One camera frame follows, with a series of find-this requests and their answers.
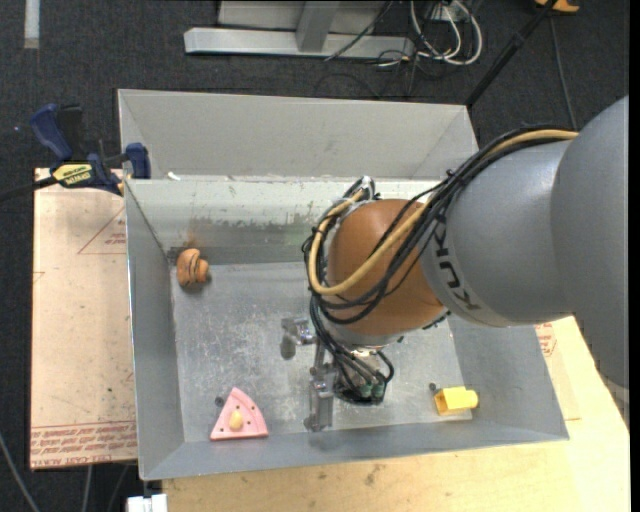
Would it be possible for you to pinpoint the brown toy pastry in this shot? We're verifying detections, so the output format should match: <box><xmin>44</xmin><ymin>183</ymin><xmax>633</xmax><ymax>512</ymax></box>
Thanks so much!
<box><xmin>175</xmin><ymin>248</ymin><xmax>212</xmax><ymax>289</ymax></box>

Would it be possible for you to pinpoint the pink triangular toy slice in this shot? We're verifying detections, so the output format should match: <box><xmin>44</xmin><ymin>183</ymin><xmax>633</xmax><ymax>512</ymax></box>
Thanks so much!
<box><xmin>209</xmin><ymin>386</ymin><xmax>270</xmax><ymax>442</ymax></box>

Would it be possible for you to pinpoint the grey metal bin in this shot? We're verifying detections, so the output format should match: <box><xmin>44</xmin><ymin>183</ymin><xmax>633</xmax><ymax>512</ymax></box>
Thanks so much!
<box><xmin>117</xmin><ymin>88</ymin><xmax>570</xmax><ymax>482</ymax></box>

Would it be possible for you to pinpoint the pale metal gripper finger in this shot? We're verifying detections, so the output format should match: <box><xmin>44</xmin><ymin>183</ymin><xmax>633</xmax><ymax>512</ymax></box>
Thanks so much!
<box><xmin>279</xmin><ymin>316</ymin><xmax>316</xmax><ymax>361</ymax></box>
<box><xmin>303</xmin><ymin>375</ymin><xmax>335</xmax><ymax>433</ymax></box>

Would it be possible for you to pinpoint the yellow block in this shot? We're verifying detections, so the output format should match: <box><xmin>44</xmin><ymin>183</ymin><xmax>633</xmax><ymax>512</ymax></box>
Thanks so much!
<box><xmin>432</xmin><ymin>386</ymin><xmax>480</xmax><ymax>417</ymax></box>

